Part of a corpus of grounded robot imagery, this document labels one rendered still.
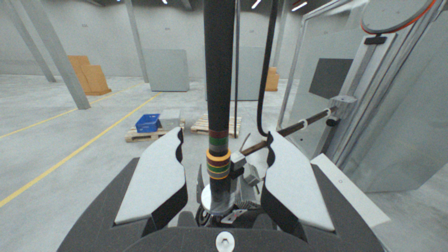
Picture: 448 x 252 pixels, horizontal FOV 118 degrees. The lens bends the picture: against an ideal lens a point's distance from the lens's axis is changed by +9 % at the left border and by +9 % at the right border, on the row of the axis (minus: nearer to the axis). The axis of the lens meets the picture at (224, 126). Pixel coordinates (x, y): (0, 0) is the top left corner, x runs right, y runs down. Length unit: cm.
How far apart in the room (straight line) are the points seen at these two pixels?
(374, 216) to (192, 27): 1242
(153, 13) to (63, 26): 631
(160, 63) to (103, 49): 768
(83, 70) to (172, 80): 349
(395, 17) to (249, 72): 522
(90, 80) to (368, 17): 846
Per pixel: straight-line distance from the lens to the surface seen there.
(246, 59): 576
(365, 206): 60
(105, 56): 1474
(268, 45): 24
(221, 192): 28
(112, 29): 1425
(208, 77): 17
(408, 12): 80
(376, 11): 82
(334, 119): 74
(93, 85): 844
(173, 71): 744
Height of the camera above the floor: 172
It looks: 28 degrees down
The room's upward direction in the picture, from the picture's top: 2 degrees clockwise
